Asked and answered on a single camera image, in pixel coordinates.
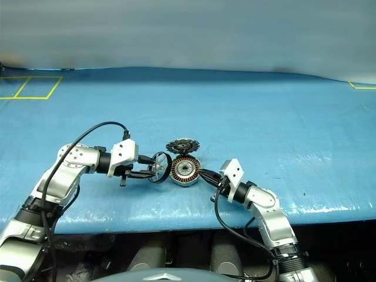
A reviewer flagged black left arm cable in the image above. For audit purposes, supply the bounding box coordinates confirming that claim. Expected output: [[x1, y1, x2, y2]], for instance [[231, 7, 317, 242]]
[[41, 121, 132, 282]]

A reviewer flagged blue plastic table cover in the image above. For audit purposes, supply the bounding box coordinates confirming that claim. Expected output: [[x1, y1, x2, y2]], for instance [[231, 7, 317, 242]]
[[0, 66, 376, 235]]

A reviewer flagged black finned motor cap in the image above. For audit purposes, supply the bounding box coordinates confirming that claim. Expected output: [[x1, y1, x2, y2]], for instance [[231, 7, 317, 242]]
[[165, 137, 202, 157]]

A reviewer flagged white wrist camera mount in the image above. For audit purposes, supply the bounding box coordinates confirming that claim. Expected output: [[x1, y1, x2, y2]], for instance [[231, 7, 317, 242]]
[[219, 158, 246, 204], [106, 139, 139, 179]]

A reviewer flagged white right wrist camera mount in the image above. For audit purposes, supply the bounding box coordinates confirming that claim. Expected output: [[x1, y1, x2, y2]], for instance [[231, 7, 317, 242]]
[[219, 158, 246, 204]]

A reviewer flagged copper wound motor stator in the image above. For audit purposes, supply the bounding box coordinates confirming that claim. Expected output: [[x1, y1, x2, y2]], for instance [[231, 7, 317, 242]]
[[170, 155, 202, 187]]

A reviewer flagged dark grey rounded shape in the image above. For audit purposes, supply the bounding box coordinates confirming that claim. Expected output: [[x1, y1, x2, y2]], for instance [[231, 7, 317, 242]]
[[127, 239, 167, 271], [210, 234, 245, 276]]

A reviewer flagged blue-grey robot torso top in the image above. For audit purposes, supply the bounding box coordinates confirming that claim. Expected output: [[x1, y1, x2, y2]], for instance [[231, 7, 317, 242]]
[[93, 266, 248, 282]]

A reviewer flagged yellow tape corner outline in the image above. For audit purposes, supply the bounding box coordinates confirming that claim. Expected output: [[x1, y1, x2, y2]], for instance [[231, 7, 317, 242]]
[[348, 80, 376, 90]]

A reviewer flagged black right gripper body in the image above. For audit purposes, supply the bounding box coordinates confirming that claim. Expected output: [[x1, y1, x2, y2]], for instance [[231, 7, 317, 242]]
[[216, 176, 230, 199]]

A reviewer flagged silver spoked motor rotor bell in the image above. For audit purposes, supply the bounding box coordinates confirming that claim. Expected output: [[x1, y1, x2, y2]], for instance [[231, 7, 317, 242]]
[[147, 151, 173, 185]]

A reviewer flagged yellow tape double square outline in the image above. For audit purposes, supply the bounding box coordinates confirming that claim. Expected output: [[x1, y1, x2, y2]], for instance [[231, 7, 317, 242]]
[[0, 76, 63, 101]]

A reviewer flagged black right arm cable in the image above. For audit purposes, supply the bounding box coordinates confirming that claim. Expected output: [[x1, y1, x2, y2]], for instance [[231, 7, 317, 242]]
[[211, 187, 280, 281]]

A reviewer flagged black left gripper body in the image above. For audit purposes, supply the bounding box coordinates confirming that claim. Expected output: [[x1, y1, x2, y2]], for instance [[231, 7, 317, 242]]
[[117, 164, 134, 187]]

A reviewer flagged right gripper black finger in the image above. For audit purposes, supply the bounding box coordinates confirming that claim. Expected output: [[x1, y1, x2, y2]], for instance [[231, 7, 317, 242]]
[[202, 169, 222, 181], [200, 173, 219, 187]]

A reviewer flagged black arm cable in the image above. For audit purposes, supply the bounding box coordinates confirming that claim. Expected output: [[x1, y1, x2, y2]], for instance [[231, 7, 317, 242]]
[[211, 187, 280, 281], [41, 121, 132, 282]]

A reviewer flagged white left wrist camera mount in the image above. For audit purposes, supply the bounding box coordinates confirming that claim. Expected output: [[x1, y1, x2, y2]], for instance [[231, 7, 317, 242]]
[[106, 139, 139, 179]]

